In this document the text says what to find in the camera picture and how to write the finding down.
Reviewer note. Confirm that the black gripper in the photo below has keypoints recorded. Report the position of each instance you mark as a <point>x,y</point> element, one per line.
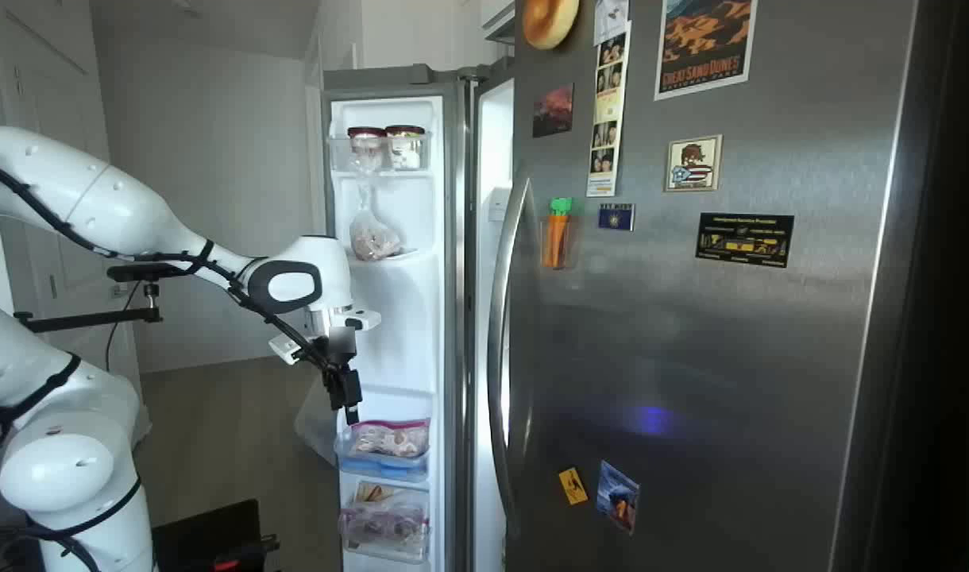
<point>340,375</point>

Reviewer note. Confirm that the clear plastic food bag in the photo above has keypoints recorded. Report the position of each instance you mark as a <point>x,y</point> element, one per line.
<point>369,236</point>

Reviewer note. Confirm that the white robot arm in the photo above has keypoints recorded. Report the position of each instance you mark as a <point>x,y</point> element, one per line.
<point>66,424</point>

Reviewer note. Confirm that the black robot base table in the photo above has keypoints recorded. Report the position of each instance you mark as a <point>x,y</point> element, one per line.
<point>215,541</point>

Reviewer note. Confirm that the stainless steel fridge door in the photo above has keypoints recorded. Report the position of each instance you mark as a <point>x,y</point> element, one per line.
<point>734,397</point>

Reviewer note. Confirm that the white ice dispenser housing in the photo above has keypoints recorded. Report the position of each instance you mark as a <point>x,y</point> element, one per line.
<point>403,352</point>

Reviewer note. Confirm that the upper frozen food bag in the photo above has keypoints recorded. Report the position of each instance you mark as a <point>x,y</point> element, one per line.
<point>387,444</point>

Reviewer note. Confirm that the frozen food bag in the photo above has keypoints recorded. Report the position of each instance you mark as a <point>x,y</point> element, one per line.
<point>387,521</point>
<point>387,444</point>

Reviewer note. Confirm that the lower frozen food bag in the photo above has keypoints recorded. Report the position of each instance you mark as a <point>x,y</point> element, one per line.
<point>387,521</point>

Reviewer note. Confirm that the left jar on shelf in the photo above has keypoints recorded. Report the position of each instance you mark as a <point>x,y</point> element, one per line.
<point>367,148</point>

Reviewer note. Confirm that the open white freezer door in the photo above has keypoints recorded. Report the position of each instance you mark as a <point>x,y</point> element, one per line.
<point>393,186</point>

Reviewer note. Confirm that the orange carrot magnet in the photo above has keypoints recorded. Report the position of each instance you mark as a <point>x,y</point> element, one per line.
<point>556,230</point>

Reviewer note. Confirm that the yellow small magnet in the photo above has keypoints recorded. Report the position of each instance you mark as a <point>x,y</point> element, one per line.
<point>572,488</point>

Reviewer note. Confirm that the small blue magnet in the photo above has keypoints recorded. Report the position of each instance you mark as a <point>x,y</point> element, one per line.
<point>615,217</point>

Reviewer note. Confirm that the blue photo magnet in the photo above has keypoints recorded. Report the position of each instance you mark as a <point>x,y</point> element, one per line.
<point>619,497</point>

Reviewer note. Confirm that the dark red picture magnet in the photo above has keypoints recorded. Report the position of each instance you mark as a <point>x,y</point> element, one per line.
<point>555,112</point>

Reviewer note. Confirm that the bagel magnet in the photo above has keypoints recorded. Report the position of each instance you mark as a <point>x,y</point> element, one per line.
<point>549,23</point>

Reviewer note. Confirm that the small framed picture magnet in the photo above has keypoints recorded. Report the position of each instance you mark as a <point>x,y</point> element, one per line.
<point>694,164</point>

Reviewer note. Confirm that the photo strip magnet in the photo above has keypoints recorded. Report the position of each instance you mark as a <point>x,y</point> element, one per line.
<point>609,112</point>

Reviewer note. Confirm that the black rectangular magnet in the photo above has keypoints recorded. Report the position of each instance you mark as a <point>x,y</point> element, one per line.
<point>744,241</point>

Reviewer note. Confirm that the orange poster magnet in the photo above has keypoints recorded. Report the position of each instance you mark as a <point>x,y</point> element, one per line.
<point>702,45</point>

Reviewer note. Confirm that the fridge door handle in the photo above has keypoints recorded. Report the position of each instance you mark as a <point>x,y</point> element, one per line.
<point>496,352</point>

